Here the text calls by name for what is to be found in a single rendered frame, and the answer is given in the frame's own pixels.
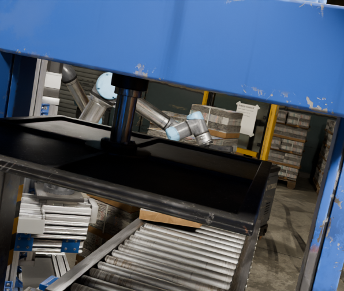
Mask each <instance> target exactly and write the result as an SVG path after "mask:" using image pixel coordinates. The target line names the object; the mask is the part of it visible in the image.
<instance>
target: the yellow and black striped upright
mask: <svg viewBox="0 0 344 291"><path fill-rule="evenodd" d="M24 178H25V177H20V183H19V188H18V195H17V203H16V210H15V215H14V223H13V231H12V238H11V243H10V251H9V258H8V265H10V264H12V259H13V251H14V246H15V241H16V233H17V226H18V218H19V213H20V206H21V198H22V194H23V186H24Z"/></svg>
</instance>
